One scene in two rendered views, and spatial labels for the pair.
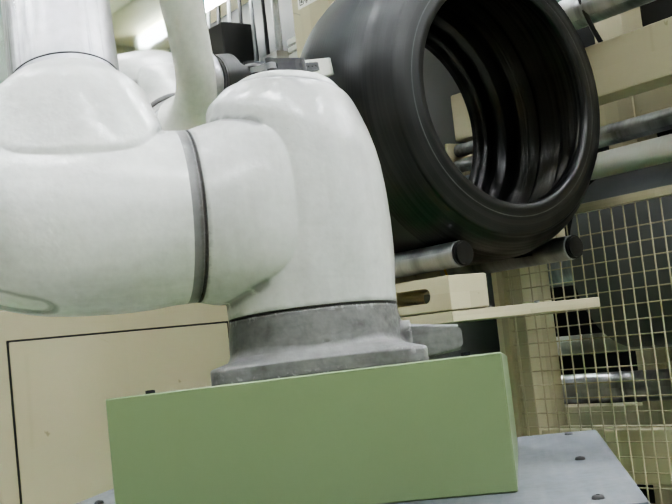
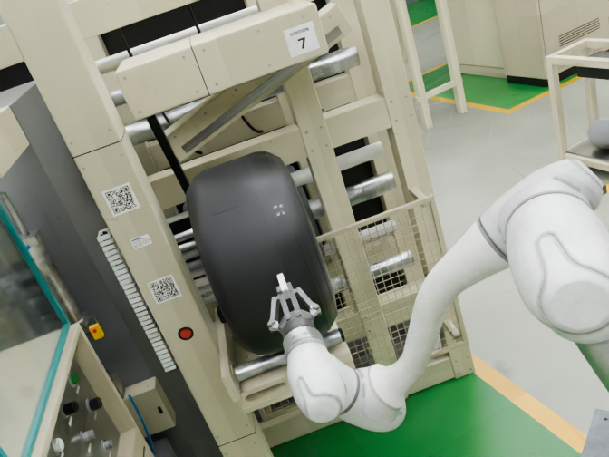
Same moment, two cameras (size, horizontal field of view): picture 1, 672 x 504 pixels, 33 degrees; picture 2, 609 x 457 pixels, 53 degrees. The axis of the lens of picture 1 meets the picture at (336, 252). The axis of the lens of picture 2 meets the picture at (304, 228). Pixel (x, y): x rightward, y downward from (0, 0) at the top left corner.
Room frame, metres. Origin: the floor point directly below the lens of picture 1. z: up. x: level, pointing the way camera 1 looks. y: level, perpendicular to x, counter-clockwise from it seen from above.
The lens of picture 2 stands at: (1.04, 1.05, 2.00)
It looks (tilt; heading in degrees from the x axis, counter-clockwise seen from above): 25 degrees down; 304
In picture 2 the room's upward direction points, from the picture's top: 19 degrees counter-clockwise
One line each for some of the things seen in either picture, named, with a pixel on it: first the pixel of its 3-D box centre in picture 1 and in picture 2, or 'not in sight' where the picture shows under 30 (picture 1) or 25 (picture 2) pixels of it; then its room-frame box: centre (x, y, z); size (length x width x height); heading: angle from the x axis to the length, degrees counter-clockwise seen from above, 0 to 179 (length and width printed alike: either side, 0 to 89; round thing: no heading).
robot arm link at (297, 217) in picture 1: (288, 194); not in sight; (1.02, 0.04, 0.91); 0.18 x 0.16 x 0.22; 107
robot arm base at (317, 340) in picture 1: (338, 342); not in sight; (1.01, 0.01, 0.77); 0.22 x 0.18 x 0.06; 92
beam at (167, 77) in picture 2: not in sight; (221, 56); (2.19, -0.53, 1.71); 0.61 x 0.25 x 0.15; 37
